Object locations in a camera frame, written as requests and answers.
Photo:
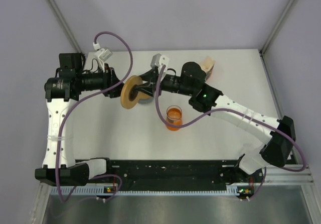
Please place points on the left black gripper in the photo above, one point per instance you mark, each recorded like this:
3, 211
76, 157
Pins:
109, 79

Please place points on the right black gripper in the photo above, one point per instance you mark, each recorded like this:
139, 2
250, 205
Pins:
151, 88

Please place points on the orange liquid glass beaker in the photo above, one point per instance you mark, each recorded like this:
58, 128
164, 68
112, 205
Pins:
174, 115

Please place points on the orange coffee filter box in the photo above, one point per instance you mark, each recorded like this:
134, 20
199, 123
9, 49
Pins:
207, 66

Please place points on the clear glass server jug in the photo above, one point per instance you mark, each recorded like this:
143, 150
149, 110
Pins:
146, 101

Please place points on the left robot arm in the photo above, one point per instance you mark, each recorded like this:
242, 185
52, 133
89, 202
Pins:
62, 93

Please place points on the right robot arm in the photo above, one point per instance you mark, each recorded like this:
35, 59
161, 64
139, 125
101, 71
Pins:
277, 136

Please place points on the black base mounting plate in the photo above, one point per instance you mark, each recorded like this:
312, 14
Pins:
177, 175

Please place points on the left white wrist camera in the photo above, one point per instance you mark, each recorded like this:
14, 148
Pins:
101, 55

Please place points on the grey slotted cable duct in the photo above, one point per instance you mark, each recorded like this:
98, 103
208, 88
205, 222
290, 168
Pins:
106, 191

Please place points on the aluminium front rail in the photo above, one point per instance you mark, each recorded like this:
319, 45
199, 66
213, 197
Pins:
270, 175

